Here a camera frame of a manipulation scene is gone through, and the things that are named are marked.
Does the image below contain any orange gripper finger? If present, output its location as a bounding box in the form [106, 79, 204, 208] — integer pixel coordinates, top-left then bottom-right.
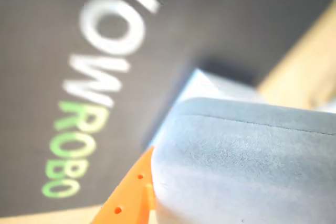
[96, 146, 156, 224]

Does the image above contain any grey square rounded case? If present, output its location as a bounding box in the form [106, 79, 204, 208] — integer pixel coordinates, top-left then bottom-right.
[153, 97, 336, 224]

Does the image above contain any white open cardboard box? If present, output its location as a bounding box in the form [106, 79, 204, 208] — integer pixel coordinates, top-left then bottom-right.
[146, 68, 260, 151]

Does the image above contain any dark mat with WOWROBO print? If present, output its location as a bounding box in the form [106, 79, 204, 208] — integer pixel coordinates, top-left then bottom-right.
[0, 0, 334, 216]

